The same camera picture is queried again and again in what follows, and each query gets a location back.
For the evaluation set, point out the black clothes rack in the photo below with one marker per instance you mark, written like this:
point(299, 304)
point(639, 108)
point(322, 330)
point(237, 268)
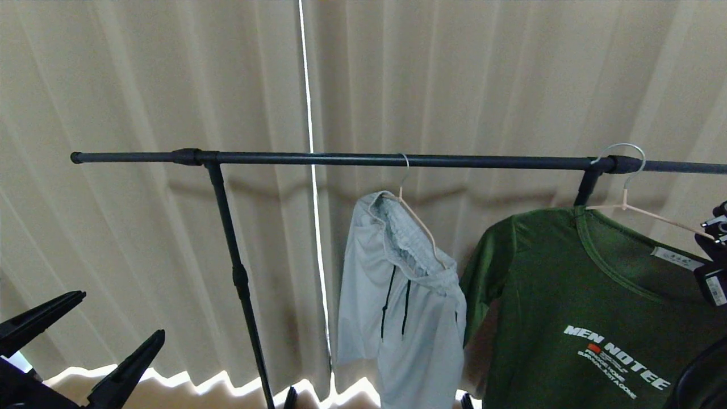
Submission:
point(454, 161)

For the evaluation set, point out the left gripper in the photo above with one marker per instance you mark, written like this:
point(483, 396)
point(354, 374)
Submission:
point(23, 392)

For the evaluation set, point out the pink clothes hanger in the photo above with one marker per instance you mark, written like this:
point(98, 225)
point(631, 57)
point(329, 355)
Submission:
point(420, 222)
point(625, 204)

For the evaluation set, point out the window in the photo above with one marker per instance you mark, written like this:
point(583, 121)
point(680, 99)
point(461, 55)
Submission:
point(20, 362)

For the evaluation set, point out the pale grey shorts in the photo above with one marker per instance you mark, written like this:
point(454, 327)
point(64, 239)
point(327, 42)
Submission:
point(409, 352)

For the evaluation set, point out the green printed shirt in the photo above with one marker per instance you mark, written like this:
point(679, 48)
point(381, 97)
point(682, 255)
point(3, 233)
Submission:
point(568, 284)

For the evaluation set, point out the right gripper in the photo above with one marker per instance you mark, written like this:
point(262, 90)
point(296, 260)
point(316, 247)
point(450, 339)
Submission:
point(718, 287)

